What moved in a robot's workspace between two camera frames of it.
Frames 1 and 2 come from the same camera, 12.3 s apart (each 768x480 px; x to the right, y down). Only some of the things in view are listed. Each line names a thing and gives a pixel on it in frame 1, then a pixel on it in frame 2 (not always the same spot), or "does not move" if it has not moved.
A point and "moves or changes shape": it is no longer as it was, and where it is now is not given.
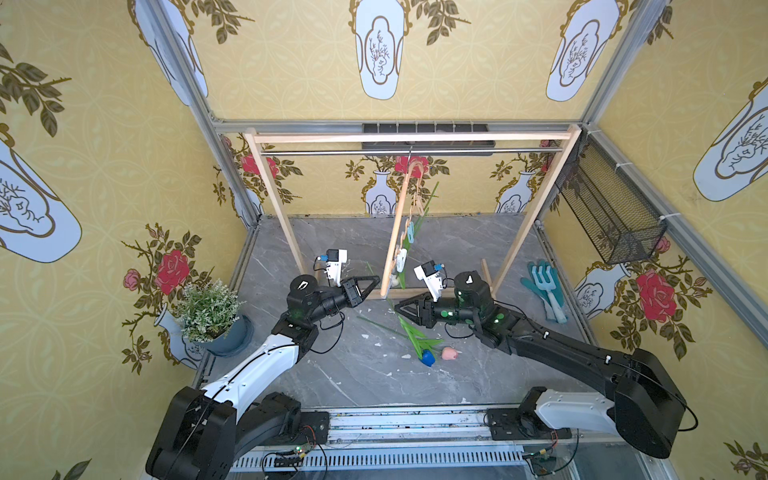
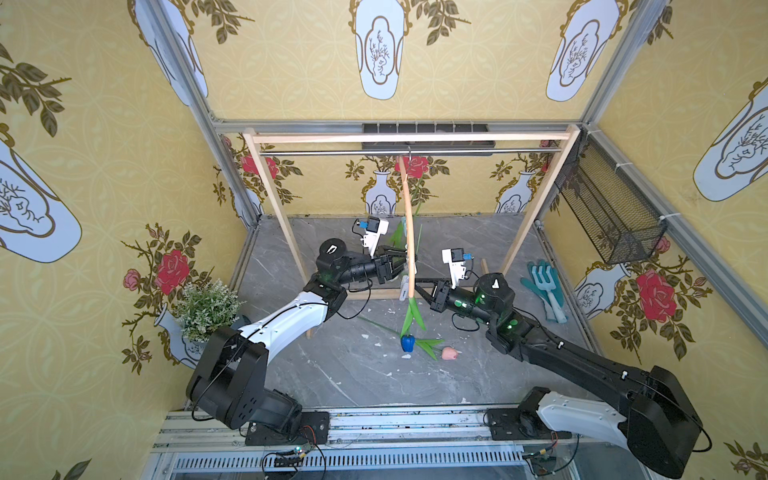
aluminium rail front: (419, 427) does not move
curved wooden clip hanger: (421, 173) -> (410, 228)
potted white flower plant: (208, 314) does not move
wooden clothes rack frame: (259, 136) does not move
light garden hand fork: (549, 285) does not move
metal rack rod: (406, 150) does not move
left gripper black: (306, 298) -> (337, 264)
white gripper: (432, 278) -> (455, 258)
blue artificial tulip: (423, 345) moves or changes shape
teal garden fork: (543, 293) does not move
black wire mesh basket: (616, 215) does not move
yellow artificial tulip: (411, 237) -> (400, 236)
